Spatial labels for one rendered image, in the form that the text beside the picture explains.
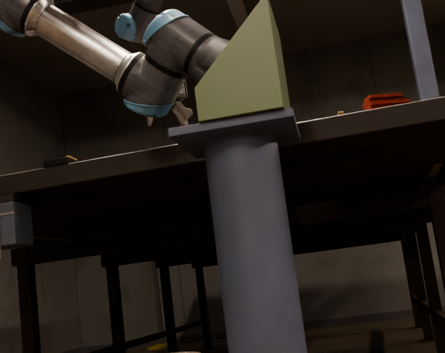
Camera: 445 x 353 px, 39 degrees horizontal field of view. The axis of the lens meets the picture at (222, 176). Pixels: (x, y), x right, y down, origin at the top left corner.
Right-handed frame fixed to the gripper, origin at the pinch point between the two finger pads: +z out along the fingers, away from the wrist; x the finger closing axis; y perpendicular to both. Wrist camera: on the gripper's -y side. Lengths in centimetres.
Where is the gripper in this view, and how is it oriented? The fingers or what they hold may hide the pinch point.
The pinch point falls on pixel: (167, 129)
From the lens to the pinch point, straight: 193.9
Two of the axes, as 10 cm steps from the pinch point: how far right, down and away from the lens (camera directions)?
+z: 1.3, 9.8, -1.8
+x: 7.2, 0.3, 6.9
